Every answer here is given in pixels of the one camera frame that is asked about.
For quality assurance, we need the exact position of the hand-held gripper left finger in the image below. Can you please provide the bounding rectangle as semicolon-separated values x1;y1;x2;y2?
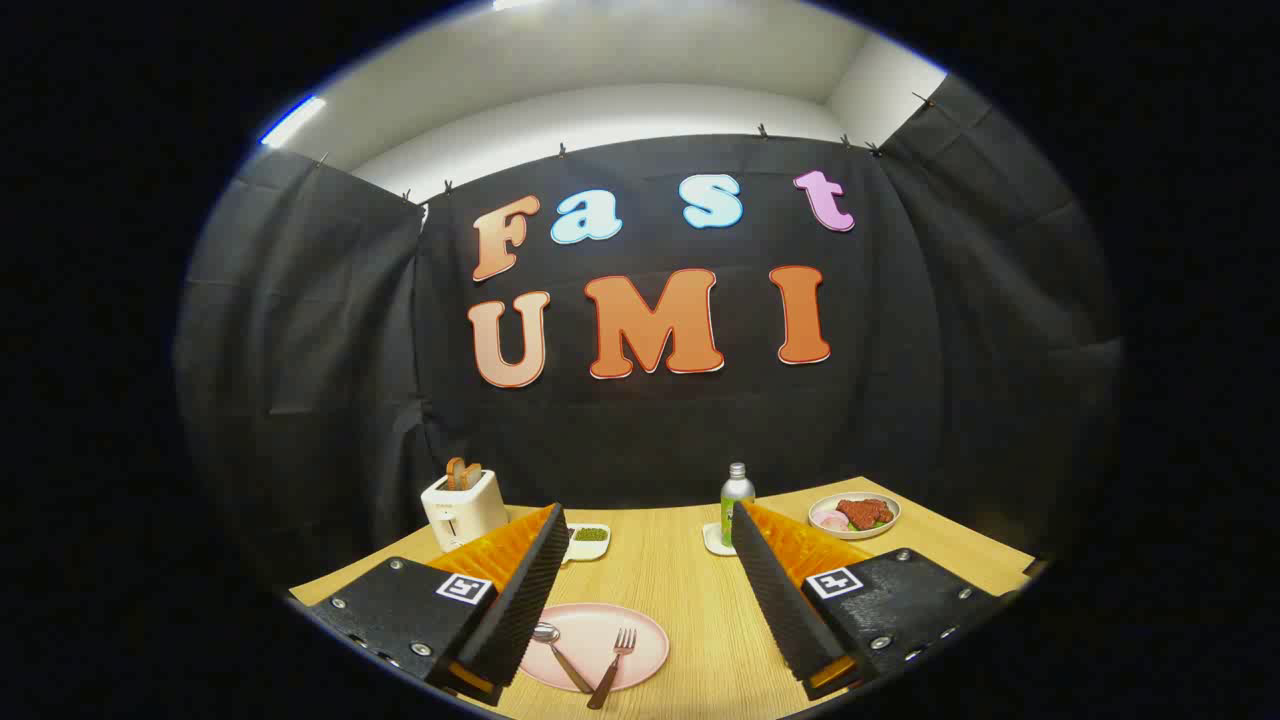
305;503;569;706

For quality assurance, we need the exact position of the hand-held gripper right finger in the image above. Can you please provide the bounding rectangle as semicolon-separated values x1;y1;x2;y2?
730;500;1021;701

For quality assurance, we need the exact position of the metal spoon wooden handle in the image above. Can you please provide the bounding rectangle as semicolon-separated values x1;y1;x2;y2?
532;622;596;695

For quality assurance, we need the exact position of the metal fork wooden handle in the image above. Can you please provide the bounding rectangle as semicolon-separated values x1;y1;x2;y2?
587;627;638;711

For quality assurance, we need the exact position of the pink plate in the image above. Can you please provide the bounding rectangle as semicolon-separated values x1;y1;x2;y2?
517;603;670;693

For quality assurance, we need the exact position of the white divided dish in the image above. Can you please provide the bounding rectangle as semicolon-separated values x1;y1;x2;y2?
562;522;612;566

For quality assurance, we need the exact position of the green soda bottle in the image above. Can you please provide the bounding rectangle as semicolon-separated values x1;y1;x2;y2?
720;462;757;549

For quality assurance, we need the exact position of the white toaster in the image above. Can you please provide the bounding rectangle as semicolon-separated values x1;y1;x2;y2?
421;468;511;553

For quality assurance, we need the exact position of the red-brown meat piece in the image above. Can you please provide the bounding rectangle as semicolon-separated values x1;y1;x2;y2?
838;498;895;531

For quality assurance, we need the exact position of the white food plate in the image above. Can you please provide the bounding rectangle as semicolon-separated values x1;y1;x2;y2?
808;492;902;541

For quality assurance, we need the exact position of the black backdrop cloth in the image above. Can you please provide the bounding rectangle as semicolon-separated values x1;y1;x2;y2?
175;75;1126;591

